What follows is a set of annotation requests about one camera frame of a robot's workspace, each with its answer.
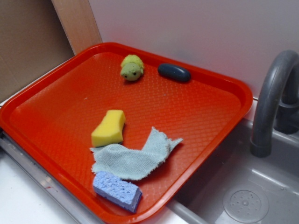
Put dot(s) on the yellow sponge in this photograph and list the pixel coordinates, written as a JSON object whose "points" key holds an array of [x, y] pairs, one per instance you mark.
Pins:
{"points": [[110, 129]]}

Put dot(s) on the dark grey oval stone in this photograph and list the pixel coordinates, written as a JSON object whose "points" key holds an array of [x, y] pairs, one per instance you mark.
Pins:
{"points": [[174, 72]]}

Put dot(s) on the green plush turtle toy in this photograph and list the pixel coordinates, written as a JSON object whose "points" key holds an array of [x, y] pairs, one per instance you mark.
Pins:
{"points": [[132, 68]]}

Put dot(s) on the light blue cloth rag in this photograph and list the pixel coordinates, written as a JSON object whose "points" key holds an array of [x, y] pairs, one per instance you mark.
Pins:
{"points": [[133, 164]]}

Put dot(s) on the purple blue sponge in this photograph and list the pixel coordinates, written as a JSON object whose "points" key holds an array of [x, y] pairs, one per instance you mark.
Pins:
{"points": [[122, 193]]}

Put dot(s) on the red plastic tray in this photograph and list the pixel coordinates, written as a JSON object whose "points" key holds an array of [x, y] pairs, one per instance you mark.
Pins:
{"points": [[52, 121]]}

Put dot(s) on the grey toy sink basin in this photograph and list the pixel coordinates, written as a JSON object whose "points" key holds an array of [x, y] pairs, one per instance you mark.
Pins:
{"points": [[234, 187]]}

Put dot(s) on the wooden board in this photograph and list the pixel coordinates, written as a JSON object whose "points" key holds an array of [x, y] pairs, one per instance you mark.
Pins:
{"points": [[78, 22]]}

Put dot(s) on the grey plastic faucet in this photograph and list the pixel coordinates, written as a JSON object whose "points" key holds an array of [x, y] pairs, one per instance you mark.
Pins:
{"points": [[278, 103]]}

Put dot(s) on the brown cardboard panel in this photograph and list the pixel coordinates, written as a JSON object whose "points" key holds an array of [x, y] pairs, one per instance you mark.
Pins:
{"points": [[32, 42]]}

